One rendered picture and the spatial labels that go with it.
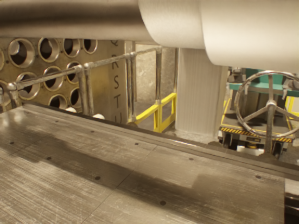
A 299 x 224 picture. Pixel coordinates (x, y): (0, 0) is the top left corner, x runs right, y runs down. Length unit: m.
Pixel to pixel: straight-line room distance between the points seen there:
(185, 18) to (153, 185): 0.39
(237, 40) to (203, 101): 0.20
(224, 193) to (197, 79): 0.27
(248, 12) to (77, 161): 0.56
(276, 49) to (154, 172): 0.43
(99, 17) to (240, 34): 0.23
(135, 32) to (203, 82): 0.15
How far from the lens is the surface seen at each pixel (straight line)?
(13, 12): 0.57
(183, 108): 0.45
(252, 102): 2.59
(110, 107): 3.21
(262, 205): 0.56
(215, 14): 0.25
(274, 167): 0.65
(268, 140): 0.96
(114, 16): 0.38
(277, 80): 2.45
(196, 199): 0.54
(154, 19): 0.30
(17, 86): 1.23
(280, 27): 0.24
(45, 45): 3.13
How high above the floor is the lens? 1.29
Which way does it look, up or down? 22 degrees down
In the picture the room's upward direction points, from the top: straight up
